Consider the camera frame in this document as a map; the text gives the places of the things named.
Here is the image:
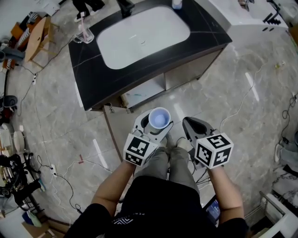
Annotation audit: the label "pink electric toothbrush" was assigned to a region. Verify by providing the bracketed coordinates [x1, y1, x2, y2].
[79, 11, 88, 42]

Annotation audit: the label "person's black shirt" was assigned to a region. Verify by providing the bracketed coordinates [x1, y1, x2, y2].
[67, 175, 250, 238]

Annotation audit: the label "cardboard box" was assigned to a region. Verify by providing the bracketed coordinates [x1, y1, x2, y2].
[288, 20, 298, 45]

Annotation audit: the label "person's grey trousers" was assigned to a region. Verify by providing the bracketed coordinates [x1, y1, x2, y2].
[134, 139, 201, 193]

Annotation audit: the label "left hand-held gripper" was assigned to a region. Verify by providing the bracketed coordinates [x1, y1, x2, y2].
[122, 110, 175, 167]

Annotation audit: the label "white round stool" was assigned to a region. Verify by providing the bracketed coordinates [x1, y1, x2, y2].
[13, 131, 26, 153]

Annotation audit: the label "black bathtub faucet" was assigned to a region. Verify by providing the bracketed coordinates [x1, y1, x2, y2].
[263, 0, 286, 25]

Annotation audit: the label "marble slab counter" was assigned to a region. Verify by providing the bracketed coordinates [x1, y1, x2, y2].
[271, 162, 298, 205]

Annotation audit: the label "person's right shoe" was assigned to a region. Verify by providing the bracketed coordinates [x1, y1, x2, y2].
[176, 137, 191, 149]

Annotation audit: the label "black tablet blue screen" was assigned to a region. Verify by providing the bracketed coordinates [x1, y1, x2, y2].
[205, 198, 222, 226]

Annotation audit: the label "metal frame rack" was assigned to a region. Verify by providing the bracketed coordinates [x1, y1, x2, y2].
[259, 190, 298, 233]

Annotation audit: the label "white sink basin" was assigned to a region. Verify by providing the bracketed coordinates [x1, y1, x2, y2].
[96, 6, 191, 70]

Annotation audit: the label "black vanity with white sink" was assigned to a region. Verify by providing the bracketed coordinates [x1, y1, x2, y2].
[85, 41, 230, 114]
[68, 0, 233, 112]

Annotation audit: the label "person's left shoe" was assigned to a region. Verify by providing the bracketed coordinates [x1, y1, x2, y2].
[160, 134, 174, 149]

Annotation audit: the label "long white cable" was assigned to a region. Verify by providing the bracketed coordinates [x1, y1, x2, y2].
[220, 61, 268, 131]

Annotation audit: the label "white bathtub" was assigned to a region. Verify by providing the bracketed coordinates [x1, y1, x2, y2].
[207, 0, 291, 30]

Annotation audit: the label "person's right forearm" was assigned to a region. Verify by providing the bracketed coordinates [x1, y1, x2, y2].
[207, 166, 244, 218]

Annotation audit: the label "person's left forearm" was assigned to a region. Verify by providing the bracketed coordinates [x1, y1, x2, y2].
[91, 160, 138, 209]

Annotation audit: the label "round wooden table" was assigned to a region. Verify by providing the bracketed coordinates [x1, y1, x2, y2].
[24, 16, 61, 68]

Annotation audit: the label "white sign board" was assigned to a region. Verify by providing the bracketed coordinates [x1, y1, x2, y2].
[34, 0, 60, 16]

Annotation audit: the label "blue plastic cup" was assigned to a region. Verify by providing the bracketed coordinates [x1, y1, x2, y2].
[148, 106, 171, 129]

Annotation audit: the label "person's shoe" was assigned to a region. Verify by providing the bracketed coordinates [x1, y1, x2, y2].
[160, 134, 174, 149]
[176, 137, 191, 149]

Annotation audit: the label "clear glass tumbler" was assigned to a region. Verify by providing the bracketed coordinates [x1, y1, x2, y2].
[74, 27, 95, 44]

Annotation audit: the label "dark round appliance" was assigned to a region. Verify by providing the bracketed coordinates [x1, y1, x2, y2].
[0, 94, 19, 111]

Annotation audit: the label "grey cabinet door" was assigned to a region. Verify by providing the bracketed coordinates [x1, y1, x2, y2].
[103, 104, 138, 163]

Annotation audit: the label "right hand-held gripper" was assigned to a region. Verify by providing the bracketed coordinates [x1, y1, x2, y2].
[182, 117, 234, 170]

